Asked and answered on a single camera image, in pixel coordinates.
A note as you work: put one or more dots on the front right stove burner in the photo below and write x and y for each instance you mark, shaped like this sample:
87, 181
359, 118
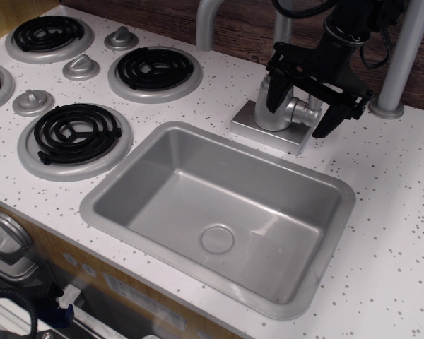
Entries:
74, 142

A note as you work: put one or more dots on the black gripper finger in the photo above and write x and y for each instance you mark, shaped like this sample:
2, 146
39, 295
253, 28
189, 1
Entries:
332, 118
279, 86

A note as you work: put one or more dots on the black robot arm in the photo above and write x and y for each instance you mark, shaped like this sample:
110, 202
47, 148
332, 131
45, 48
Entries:
357, 17

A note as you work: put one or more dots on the grey stove knob back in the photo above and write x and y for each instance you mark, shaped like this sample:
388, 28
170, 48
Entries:
121, 39

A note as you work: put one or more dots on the silver faucet lever handle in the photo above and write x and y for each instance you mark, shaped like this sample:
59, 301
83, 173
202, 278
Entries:
300, 112

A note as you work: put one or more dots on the grey stove knob middle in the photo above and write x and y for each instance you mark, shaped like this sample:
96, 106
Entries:
81, 68

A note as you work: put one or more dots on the grey support pole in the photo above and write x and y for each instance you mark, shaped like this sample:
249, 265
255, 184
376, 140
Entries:
388, 104

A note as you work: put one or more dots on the grey stove knob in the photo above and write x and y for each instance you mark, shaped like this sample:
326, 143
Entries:
81, 68
33, 103
121, 39

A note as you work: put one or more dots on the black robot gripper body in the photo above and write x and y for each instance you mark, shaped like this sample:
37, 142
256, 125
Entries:
325, 71

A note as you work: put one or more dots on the back left stove burner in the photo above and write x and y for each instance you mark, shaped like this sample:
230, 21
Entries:
48, 39

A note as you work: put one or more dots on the back right stove burner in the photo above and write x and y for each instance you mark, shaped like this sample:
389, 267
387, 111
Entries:
154, 75

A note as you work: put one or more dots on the grey stove knob front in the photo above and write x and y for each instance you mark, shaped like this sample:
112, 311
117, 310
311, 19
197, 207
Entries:
33, 103

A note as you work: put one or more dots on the silver oven dial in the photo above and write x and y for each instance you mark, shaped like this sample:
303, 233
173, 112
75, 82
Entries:
14, 240

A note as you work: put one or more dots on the silver toy faucet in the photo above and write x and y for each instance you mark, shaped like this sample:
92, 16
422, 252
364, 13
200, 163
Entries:
281, 121

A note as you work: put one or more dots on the grey plastic sink basin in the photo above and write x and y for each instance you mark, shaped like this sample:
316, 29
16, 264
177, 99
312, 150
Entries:
257, 228

